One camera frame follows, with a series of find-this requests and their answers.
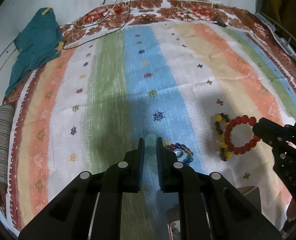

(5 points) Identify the red bead bracelet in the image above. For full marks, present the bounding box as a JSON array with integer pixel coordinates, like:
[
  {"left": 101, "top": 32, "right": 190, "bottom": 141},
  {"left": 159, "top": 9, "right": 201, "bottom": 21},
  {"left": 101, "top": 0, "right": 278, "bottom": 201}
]
[{"left": 224, "top": 115, "right": 262, "bottom": 156}]

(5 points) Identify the white wire rack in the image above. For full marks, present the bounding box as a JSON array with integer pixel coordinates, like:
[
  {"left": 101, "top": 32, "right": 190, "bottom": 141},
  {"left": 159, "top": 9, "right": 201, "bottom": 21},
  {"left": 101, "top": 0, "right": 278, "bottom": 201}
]
[{"left": 254, "top": 13, "right": 296, "bottom": 62}]

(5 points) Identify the yellow and black bead bracelet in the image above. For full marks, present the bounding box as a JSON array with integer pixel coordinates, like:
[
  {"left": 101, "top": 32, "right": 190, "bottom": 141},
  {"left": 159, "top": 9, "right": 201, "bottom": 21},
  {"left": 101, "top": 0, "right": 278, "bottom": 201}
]
[{"left": 214, "top": 113, "right": 233, "bottom": 162}]

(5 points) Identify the white charging cable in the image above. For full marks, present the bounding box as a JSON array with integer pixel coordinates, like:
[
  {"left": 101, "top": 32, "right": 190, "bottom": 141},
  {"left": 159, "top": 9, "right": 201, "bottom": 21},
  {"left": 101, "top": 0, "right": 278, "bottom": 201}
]
[{"left": 82, "top": 0, "right": 125, "bottom": 25}]

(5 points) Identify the light blue bead bracelet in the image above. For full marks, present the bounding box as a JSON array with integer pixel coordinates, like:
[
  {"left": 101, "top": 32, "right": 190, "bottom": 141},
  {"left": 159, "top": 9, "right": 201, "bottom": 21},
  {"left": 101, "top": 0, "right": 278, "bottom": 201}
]
[{"left": 144, "top": 133, "right": 157, "bottom": 158}]

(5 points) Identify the brown floral blanket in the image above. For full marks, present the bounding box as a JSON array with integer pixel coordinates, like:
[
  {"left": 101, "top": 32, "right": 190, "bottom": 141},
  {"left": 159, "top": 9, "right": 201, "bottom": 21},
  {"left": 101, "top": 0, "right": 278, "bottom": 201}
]
[{"left": 0, "top": 0, "right": 296, "bottom": 230}]

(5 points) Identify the multicolour glass bead bracelet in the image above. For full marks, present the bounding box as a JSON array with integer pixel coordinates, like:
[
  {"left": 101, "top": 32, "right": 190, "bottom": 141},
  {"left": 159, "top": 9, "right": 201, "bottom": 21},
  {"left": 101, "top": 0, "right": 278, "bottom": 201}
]
[{"left": 162, "top": 142, "right": 195, "bottom": 166}]

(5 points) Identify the teal quilted cloth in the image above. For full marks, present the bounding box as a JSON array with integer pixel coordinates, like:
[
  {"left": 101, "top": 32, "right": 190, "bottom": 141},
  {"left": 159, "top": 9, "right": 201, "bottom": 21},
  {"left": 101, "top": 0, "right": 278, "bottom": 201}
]
[{"left": 5, "top": 7, "right": 64, "bottom": 97}]

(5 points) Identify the black power cable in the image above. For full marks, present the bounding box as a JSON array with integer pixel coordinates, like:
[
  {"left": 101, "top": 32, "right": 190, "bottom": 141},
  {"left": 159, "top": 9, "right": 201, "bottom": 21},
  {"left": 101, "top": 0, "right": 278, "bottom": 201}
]
[{"left": 59, "top": 0, "right": 132, "bottom": 51}]

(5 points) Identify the black plug on blanket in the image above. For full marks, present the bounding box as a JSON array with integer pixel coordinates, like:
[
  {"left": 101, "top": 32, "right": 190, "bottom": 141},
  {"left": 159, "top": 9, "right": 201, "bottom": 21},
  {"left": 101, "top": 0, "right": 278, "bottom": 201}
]
[{"left": 214, "top": 20, "right": 227, "bottom": 28}]

